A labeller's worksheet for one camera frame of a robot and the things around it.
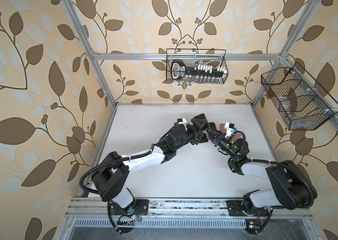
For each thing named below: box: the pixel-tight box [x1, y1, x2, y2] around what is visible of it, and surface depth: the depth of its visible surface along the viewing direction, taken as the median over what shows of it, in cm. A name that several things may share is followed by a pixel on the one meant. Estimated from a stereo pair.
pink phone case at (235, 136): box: [226, 130, 246, 146], surface depth 78 cm
